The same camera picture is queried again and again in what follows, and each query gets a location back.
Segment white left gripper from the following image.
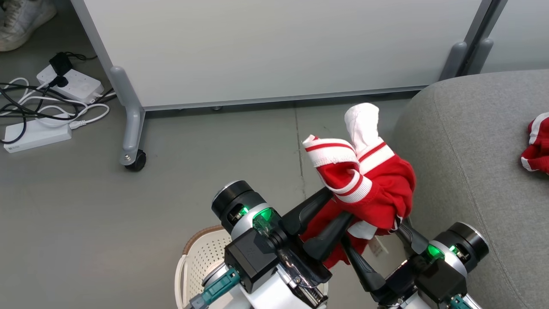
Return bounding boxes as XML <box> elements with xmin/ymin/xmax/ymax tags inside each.
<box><xmin>240</xmin><ymin>187</ymin><xmax>355</xmax><ymax>309</ymax></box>

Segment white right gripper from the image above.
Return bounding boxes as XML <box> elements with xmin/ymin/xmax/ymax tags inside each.
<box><xmin>341</xmin><ymin>218</ymin><xmax>431</xmax><ymax>309</ymax></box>

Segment red and white jacket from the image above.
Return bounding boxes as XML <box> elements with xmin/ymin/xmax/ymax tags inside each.
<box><xmin>299</xmin><ymin>103</ymin><xmax>417</xmax><ymax>270</ymax></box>

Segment red shorts white stripes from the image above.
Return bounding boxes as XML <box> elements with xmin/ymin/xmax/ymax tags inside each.
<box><xmin>521</xmin><ymin>112</ymin><xmax>549</xmax><ymax>175</ymax></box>

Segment white perforated plastic laundry basket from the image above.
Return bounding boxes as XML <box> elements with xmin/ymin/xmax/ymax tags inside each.
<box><xmin>175</xmin><ymin>225</ymin><xmax>329</xmax><ymax>309</ymax></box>

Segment grey fabric sofa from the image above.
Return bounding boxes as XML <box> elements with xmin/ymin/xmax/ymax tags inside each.
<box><xmin>392</xmin><ymin>69</ymin><xmax>549</xmax><ymax>309</ymax></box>

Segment large white partition panel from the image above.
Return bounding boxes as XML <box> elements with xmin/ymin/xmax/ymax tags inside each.
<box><xmin>69</xmin><ymin>0</ymin><xmax>494</xmax><ymax>111</ymax></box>

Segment black caster wheel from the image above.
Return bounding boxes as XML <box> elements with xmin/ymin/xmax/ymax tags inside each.
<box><xmin>124</xmin><ymin>149</ymin><xmax>147</xmax><ymax>172</ymax></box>

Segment grey partition leg with caster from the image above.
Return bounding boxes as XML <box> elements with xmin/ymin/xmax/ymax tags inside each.
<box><xmin>109</xmin><ymin>65</ymin><xmax>146</xmax><ymax>167</ymax></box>

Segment narrow white partition panel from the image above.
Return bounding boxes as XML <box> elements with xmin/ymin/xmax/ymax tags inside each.
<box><xmin>480</xmin><ymin>0</ymin><xmax>549</xmax><ymax>74</ymax></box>

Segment white power strip with plugs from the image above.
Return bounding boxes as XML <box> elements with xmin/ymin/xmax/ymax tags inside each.
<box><xmin>36</xmin><ymin>64</ymin><xmax>105</xmax><ymax>104</ymax></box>

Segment long white power strip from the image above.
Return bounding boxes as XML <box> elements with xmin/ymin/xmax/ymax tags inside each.
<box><xmin>3</xmin><ymin>113</ymin><xmax>73</xmax><ymax>154</ymax></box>

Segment black power adapter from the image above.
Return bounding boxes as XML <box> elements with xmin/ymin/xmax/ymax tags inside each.
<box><xmin>49</xmin><ymin>51</ymin><xmax>74</xmax><ymax>76</ymax></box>

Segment white sneaker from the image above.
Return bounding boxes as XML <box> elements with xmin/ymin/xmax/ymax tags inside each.
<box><xmin>0</xmin><ymin>0</ymin><xmax>57</xmax><ymax>52</ymax></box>

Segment right arm black cable teal plug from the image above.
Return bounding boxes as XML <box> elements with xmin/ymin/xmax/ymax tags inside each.
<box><xmin>448</xmin><ymin>294</ymin><xmax>472</xmax><ymax>309</ymax></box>

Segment arm black cable teal plug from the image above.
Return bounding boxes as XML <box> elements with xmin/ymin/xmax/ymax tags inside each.
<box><xmin>185</xmin><ymin>268</ymin><xmax>241</xmax><ymax>309</ymax></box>
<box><xmin>448</xmin><ymin>294</ymin><xmax>472</xmax><ymax>309</ymax></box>

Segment left arm black cable teal plug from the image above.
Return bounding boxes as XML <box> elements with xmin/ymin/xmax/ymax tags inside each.
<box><xmin>185</xmin><ymin>268</ymin><xmax>241</xmax><ymax>309</ymax></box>

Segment white power strips with cables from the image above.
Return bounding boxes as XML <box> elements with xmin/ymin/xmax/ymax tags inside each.
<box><xmin>0</xmin><ymin>51</ymin><xmax>117</xmax><ymax>145</ymax></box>

